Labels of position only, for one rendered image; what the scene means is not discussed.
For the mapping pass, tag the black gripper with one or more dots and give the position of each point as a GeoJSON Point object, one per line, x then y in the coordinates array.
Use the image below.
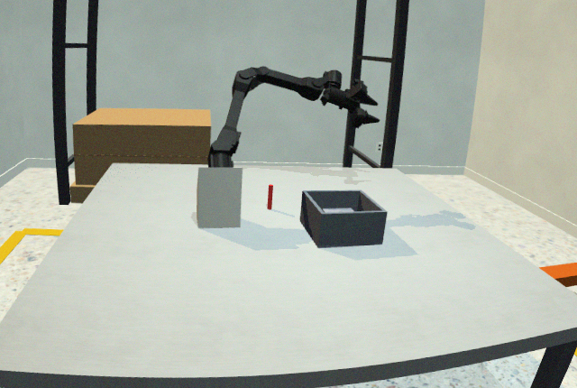
{"type": "Point", "coordinates": [360, 114]}

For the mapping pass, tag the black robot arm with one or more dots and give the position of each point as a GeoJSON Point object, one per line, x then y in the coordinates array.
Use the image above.
{"type": "Point", "coordinates": [309, 88]}

